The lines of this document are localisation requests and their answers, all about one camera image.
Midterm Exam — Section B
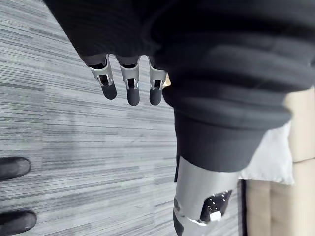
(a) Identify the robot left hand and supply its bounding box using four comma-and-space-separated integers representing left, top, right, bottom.
43, 0, 315, 236

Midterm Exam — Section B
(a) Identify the white cushion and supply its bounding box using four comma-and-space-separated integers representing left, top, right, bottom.
239, 122, 295, 185

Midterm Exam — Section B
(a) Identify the beige sofa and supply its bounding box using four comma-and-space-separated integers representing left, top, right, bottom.
242, 85, 315, 236

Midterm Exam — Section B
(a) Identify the dark robot foot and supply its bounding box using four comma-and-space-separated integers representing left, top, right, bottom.
0, 156, 32, 182
0, 210, 38, 236

